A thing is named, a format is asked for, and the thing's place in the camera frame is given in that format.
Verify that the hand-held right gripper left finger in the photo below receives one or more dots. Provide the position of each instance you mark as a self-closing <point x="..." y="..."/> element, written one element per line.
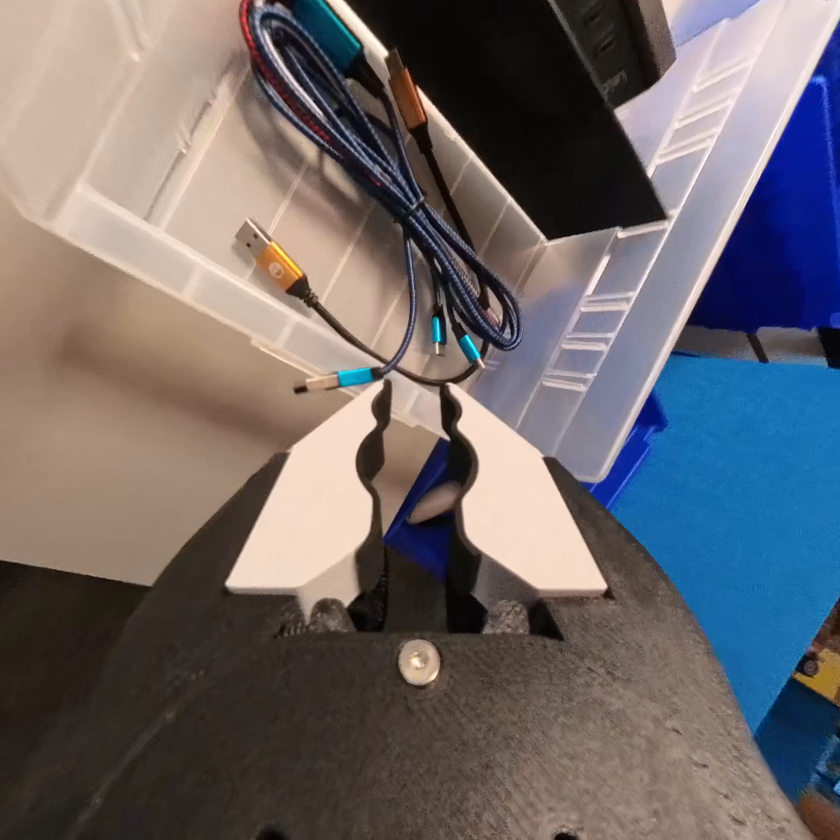
<point x="308" y="518"/>

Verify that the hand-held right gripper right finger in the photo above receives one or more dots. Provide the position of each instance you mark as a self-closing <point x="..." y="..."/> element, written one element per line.
<point x="525" y="525"/>

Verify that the large blue plastic bin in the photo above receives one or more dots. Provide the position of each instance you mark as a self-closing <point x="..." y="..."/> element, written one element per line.
<point x="420" y="538"/>

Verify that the clear plastic organizer box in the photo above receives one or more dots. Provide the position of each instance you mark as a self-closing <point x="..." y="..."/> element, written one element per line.
<point x="131" y="164"/>

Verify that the long black usb hub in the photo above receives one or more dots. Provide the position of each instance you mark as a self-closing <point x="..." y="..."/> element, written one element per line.
<point x="623" y="46"/>

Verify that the person's right hand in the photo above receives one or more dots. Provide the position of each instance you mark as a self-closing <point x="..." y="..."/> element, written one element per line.
<point x="430" y="504"/>

